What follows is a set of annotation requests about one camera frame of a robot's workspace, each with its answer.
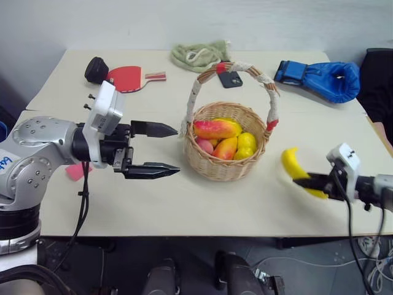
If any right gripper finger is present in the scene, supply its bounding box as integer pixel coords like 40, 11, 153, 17
307, 172, 332, 184
292, 178, 330, 195

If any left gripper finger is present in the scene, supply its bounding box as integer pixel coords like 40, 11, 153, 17
130, 120, 179, 138
124, 161, 182, 180

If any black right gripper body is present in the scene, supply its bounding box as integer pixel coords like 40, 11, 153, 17
325, 167, 348, 201

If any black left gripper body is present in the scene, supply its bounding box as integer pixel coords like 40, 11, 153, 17
99, 123, 134, 173

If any yellow banana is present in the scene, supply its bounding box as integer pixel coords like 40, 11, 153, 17
281, 146, 330, 200

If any pink peach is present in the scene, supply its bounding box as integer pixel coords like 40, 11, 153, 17
195, 136, 219, 155

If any pink sponge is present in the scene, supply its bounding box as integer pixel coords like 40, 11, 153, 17
64, 162, 94, 183

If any black table crossbar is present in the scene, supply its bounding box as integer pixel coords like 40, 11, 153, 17
275, 235, 393, 250

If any red table tennis paddle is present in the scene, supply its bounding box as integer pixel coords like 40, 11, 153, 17
106, 65, 168, 94

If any long red-yellow mango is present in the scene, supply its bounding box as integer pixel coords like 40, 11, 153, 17
193, 119, 243, 140

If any white patterned shoe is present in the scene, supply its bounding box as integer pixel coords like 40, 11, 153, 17
357, 235, 382, 258

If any small orange-red mango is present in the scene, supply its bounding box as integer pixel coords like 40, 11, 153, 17
212, 136, 239, 161

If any black zip pouch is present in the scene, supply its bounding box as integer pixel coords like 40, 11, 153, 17
84, 56, 110, 85

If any black smartphone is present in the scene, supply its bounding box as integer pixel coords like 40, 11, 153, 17
217, 69, 244, 90

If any blue boxing glove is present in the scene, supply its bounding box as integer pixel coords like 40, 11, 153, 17
273, 60, 361, 105

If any dark rounded shape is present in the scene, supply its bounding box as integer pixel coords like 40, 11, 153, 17
143, 258, 181, 295
214, 250, 263, 295

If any black fabric bundle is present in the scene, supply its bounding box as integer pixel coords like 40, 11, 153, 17
357, 47, 393, 124

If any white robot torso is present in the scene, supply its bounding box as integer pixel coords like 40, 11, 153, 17
0, 238, 77, 295

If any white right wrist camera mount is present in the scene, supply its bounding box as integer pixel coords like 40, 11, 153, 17
325, 142, 361, 200

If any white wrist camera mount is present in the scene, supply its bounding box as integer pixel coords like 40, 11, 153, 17
82, 80, 126, 169
325, 142, 361, 200

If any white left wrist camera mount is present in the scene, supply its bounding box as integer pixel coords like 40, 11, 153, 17
82, 80, 126, 169

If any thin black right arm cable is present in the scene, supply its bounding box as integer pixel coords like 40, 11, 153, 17
364, 199, 388, 279

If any wicker basket with handle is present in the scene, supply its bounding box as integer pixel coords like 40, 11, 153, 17
179, 61, 281, 183

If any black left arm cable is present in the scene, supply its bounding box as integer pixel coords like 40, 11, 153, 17
52, 161, 90, 273

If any white floor cable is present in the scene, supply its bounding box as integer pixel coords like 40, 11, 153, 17
251, 255, 393, 295

